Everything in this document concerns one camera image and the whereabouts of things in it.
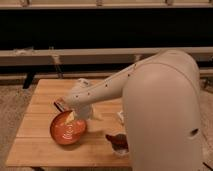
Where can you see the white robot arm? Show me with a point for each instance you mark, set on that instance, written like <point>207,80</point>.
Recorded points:
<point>161,105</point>

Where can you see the wooden table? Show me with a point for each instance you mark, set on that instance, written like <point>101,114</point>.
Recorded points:
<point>34,147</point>

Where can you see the dark snack bar packet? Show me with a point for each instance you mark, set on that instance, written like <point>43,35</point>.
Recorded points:
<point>59,105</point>

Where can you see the white cup with brown contents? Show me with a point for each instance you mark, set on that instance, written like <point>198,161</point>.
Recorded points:
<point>119,144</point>

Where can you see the orange ceramic bowl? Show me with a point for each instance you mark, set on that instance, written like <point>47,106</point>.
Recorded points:
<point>67,134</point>

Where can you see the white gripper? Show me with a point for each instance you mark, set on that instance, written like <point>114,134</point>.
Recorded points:
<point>81,112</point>

